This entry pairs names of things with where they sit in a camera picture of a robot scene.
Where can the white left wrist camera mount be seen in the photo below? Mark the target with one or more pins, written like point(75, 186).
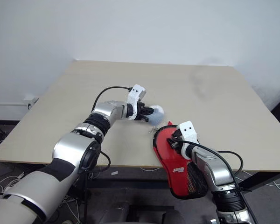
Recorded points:
point(133, 96)

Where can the black table frame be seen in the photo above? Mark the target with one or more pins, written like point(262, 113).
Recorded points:
point(263, 179)

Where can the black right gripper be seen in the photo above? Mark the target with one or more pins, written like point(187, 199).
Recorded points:
point(177, 135)

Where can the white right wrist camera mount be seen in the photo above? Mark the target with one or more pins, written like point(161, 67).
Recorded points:
point(187, 129)

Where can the red paddle case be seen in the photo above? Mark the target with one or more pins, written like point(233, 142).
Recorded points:
point(170, 159)

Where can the white sticker under table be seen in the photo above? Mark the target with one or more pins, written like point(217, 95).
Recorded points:
point(114, 173)

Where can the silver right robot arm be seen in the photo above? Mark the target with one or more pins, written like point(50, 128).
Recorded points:
point(214, 168)

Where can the light blue soft ball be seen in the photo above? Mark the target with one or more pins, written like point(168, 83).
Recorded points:
point(156, 114)

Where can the black table leg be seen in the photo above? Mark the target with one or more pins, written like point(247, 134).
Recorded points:
point(86, 198)

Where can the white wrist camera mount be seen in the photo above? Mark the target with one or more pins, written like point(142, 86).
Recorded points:
point(187, 129)
point(133, 96)

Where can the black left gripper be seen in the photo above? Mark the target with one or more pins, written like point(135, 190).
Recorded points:
point(140, 110)

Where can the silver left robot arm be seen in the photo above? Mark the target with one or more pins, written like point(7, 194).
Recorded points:
point(67, 144)

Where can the metal zipper pull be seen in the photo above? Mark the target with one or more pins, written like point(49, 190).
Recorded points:
point(151, 130)

